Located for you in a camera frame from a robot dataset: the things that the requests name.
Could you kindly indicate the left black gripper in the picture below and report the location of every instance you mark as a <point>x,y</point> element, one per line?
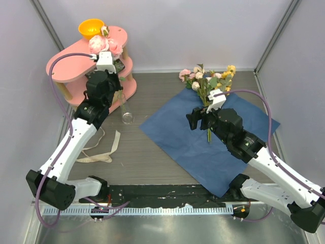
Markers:
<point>115,77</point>

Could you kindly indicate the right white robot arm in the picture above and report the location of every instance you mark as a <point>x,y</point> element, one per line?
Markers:
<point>296,196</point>

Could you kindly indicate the blue wrapping paper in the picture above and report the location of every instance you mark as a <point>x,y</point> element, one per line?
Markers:
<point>209,163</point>

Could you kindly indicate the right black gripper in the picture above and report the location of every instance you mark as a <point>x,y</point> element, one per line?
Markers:
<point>197,114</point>

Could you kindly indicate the slotted cable duct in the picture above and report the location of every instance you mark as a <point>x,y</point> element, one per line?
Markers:
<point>79,210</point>

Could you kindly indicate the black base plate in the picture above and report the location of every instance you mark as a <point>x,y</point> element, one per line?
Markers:
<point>166,196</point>

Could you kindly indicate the pink rose stem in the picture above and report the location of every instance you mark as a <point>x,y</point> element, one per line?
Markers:
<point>96,45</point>

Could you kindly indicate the clear glass vase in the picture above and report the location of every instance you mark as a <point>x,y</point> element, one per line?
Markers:
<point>126,114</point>

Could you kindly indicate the orange plastic bowl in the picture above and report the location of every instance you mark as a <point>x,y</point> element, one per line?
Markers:
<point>90,28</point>

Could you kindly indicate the pink three-tier shelf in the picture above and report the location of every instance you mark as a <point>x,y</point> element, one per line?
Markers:
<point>69,73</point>

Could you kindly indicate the flower bouquet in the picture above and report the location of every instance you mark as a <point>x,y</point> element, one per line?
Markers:
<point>203,82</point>

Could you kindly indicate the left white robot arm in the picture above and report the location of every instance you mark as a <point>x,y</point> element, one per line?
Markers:
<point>50,183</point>

